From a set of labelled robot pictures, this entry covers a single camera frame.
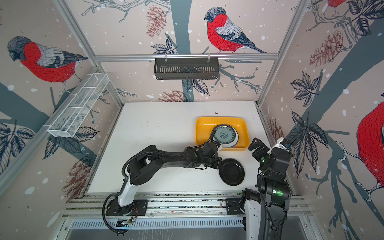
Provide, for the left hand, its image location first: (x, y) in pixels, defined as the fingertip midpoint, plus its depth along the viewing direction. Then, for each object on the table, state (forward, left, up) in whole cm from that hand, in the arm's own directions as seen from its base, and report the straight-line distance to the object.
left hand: (227, 164), depth 83 cm
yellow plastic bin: (+30, +12, -5) cm, 33 cm away
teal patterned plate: (+19, -2, 0) cm, 19 cm away
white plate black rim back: (+20, -2, -1) cm, 20 cm away
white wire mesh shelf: (+12, +81, +26) cm, 86 cm away
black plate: (-4, -3, -3) cm, 5 cm away
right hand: (+2, -13, +22) cm, 25 cm away
